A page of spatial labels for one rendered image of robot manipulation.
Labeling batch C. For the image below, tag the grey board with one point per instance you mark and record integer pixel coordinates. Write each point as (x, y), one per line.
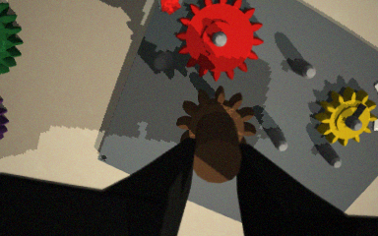
(303, 59)

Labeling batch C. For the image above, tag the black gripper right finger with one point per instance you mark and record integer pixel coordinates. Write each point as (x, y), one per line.
(272, 203)

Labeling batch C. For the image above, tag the green gear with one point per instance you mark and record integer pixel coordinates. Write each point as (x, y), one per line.
(8, 41)

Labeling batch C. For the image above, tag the red gear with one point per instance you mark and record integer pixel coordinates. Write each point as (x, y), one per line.
(237, 28)

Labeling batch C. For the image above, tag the brown gear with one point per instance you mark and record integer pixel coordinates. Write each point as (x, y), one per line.
(219, 128)

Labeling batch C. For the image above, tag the purple gear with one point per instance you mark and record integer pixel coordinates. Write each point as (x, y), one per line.
(3, 121)

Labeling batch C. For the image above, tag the yellow gear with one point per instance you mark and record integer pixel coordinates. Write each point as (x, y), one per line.
(336, 112)

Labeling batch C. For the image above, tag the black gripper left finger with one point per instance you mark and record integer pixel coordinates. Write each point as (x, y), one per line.
(149, 202)

